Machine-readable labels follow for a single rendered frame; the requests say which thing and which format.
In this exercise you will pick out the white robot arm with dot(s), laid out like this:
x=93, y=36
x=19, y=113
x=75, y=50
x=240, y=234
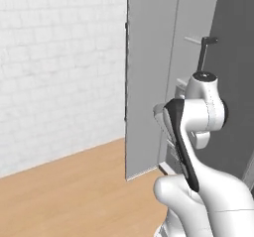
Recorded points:
x=211, y=201

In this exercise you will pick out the pale grey fridge rack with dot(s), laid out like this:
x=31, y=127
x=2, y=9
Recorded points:
x=193, y=39

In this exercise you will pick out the light grey fridge door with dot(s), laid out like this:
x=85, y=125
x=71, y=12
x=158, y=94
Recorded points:
x=149, y=65

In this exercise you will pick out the grey fridge body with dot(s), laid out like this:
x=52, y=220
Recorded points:
x=190, y=13

